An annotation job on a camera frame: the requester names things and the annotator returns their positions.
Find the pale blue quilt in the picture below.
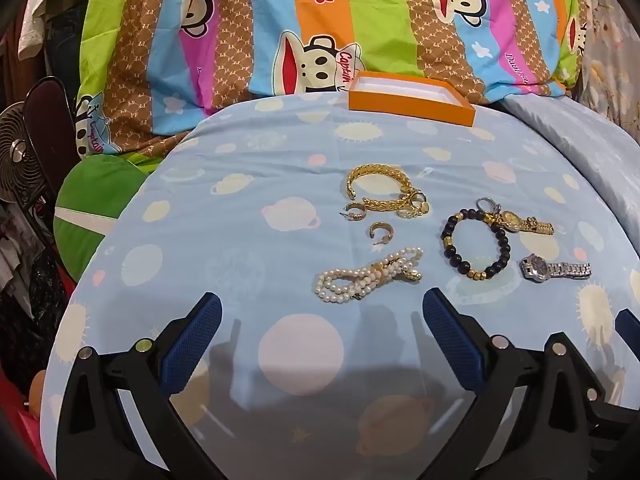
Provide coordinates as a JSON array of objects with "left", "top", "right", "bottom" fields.
[{"left": 500, "top": 94, "right": 640, "bottom": 246}]

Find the green cushion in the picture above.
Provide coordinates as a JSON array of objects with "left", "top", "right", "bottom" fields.
[{"left": 54, "top": 152, "right": 166, "bottom": 283}]

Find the orange jewelry box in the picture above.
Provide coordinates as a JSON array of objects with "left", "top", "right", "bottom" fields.
[{"left": 348, "top": 72, "right": 476, "bottom": 128}]

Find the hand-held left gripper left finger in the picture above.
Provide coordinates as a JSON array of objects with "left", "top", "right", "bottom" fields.
[{"left": 56, "top": 292, "right": 236, "bottom": 480}]

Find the gold chain bracelet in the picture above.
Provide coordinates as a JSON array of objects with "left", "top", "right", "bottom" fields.
[{"left": 345, "top": 164, "right": 426, "bottom": 214}]

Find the gold wristwatch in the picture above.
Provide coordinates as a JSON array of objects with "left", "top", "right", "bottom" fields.
[{"left": 495, "top": 208, "right": 555, "bottom": 236}]

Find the silver wristwatch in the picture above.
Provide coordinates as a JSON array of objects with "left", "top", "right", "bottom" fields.
[{"left": 519, "top": 253, "right": 593, "bottom": 283}]

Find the black bead bracelet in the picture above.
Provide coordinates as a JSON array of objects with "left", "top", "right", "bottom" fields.
[{"left": 440, "top": 207, "right": 512, "bottom": 281}]

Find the white pearl bracelet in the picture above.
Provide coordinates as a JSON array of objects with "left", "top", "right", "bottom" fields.
[{"left": 313, "top": 246, "right": 424, "bottom": 303}]

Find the pink plastic bag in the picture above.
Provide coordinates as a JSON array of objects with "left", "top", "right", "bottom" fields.
[{"left": 0, "top": 385, "right": 56, "bottom": 476}]

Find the grey floral cloth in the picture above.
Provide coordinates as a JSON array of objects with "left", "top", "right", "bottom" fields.
[{"left": 580, "top": 0, "right": 640, "bottom": 136}]

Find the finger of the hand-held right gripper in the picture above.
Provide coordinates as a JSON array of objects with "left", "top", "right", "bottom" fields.
[{"left": 615, "top": 309, "right": 640, "bottom": 357}]

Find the pile of dark clothes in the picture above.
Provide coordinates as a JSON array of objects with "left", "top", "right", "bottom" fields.
[{"left": 0, "top": 200, "right": 76, "bottom": 411}]

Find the black chair back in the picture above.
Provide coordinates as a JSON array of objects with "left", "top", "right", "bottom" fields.
[{"left": 24, "top": 76, "right": 77, "bottom": 201}]

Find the striped cartoon monkey blanket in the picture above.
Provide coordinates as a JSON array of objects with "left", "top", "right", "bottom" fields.
[{"left": 75, "top": 0, "right": 588, "bottom": 161}]

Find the white lace garment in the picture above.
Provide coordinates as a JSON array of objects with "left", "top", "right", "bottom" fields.
[{"left": 19, "top": 0, "right": 76, "bottom": 58}]

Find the black electric fan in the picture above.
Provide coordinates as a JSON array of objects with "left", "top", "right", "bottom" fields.
[{"left": 0, "top": 101, "right": 56, "bottom": 204}]

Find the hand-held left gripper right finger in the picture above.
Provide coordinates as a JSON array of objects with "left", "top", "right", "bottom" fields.
[{"left": 421, "top": 287, "right": 590, "bottom": 480}]

